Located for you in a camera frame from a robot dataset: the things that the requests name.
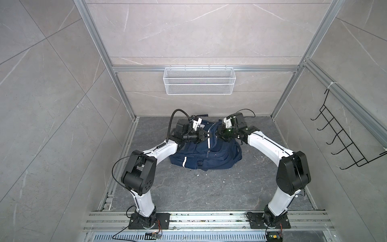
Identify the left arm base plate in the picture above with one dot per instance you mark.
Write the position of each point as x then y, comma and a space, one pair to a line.
155, 221

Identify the black wire hook rack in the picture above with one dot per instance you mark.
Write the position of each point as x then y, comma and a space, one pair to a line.
347, 144

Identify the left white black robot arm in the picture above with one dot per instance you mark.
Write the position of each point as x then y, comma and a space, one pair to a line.
138, 175

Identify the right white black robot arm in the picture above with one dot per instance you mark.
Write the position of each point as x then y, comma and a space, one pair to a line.
292, 174

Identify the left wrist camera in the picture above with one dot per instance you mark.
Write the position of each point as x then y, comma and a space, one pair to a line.
196, 122

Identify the navy blue backpack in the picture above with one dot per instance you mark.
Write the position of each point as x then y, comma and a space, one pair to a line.
213, 153

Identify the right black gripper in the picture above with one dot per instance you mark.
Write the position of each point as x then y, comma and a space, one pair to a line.
220, 133

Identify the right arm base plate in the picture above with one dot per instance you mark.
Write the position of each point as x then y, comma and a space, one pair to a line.
263, 220

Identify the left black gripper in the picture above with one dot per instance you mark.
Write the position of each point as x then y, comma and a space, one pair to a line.
200, 137

